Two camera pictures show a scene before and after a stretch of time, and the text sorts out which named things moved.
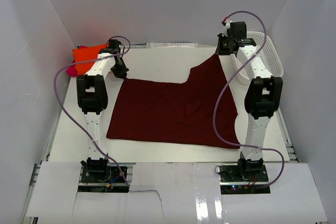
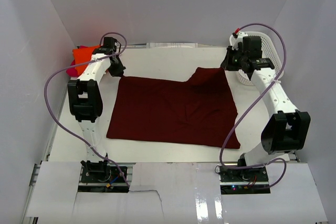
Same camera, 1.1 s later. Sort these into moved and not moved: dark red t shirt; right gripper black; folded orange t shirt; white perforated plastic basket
Moved: right gripper black
Not moved: folded orange t shirt; dark red t shirt; white perforated plastic basket
